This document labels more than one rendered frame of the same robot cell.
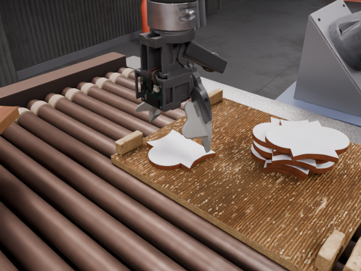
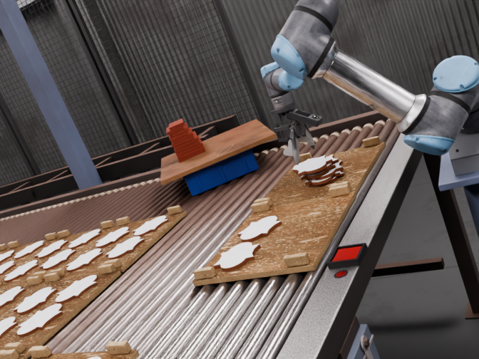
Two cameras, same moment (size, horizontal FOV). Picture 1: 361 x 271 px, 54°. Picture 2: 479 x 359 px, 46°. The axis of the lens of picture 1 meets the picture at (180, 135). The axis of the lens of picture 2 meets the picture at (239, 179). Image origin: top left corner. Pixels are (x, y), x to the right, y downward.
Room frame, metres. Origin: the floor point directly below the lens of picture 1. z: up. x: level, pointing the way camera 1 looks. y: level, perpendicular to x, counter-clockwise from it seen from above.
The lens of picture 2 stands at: (0.03, -1.90, 1.50)
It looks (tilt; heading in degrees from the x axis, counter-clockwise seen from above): 15 degrees down; 82
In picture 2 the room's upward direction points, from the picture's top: 22 degrees counter-clockwise
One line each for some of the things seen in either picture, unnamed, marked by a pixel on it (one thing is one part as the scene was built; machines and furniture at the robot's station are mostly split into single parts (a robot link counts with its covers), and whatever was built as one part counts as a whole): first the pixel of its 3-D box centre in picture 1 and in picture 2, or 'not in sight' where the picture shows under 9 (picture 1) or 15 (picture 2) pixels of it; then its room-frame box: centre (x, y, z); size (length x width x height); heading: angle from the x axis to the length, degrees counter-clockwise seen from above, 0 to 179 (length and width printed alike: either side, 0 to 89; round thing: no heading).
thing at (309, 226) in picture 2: not in sight; (279, 236); (0.28, -0.46, 0.93); 0.41 x 0.35 x 0.02; 50
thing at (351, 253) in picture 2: not in sight; (347, 256); (0.36, -0.74, 0.92); 0.06 x 0.06 x 0.01; 49
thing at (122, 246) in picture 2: not in sight; (119, 242); (-0.18, 0.12, 0.94); 0.41 x 0.35 x 0.04; 49
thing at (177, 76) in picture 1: (168, 67); (288, 122); (0.54, 0.02, 1.11); 0.09 x 0.08 x 0.12; 134
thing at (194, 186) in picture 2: not in sight; (218, 164); (0.31, 0.49, 0.97); 0.31 x 0.31 x 0.10; 84
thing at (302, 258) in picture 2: not in sight; (296, 259); (0.25, -0.69, 0.95); 0.06 x 0.02 x 0.03; 140
